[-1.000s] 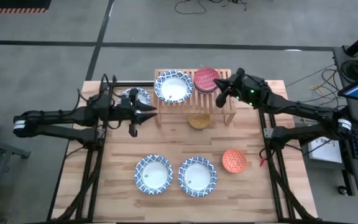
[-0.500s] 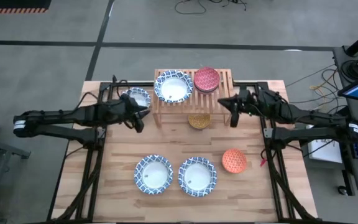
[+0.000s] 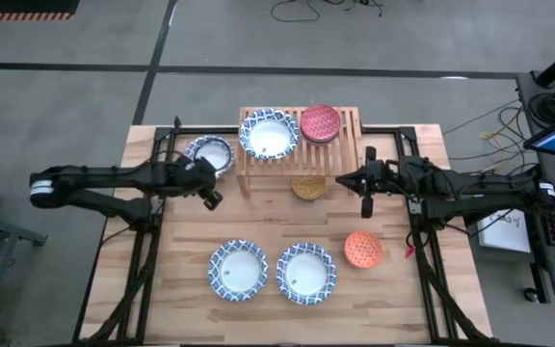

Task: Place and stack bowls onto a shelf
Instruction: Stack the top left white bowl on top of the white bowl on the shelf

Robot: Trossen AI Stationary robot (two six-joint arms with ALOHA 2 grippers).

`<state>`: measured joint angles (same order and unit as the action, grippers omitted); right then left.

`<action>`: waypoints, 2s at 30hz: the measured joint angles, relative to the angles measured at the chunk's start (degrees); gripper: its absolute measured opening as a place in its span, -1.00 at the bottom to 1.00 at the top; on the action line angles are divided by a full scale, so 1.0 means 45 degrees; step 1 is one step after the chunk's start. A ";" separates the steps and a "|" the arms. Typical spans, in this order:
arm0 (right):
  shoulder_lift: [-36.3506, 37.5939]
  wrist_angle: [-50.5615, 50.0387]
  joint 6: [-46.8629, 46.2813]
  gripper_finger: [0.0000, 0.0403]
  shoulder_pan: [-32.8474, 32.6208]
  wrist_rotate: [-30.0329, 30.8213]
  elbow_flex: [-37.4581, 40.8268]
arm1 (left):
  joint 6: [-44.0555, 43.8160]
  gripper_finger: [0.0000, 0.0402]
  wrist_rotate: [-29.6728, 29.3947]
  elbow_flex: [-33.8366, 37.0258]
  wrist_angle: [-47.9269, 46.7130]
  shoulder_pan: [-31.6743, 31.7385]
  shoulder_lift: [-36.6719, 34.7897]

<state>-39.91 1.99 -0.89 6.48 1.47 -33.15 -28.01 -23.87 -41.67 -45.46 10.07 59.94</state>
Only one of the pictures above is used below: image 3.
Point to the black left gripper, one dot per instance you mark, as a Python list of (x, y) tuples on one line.
[(191, 180)]

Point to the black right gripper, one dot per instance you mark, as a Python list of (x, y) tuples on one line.
[(383, 178)]

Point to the blue patterned paper bowl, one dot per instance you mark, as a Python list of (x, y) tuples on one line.
[(215, 152), (269, 136), (306, 274), (238, 271)]

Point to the yellow patterned ceramic bowl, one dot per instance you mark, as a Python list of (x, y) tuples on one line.
[(309, 189)]

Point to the orange patterned ceramic bowl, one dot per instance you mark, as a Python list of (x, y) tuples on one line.
[(362, 249)]

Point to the red patterned ceramic bowl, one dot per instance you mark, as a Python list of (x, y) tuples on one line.
[(320, 121)]

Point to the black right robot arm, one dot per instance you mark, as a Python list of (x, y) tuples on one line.
[(480, 185)]

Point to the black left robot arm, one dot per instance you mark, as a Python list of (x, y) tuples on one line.
[(113, 174)]

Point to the wooden slatted shelf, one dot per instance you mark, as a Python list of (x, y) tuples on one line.
[(325, 159)]

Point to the red tag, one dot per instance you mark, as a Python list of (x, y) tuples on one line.
[(409, 250)]

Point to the white paper sheet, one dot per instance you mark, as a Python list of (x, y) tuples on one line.
[(504, 233)]

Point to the grey equipment cart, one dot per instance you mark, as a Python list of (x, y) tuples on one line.
[(528, 103)]

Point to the grey metal side table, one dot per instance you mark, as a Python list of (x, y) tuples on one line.
[(17, 233)]

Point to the black caster wheel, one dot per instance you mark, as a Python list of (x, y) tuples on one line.
[(531, 295)]

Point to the black mat with hazard stripes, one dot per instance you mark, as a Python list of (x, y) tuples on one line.
[(17, 6)]

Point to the black metal table frame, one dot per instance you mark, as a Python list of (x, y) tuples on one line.
[(195, 130)]

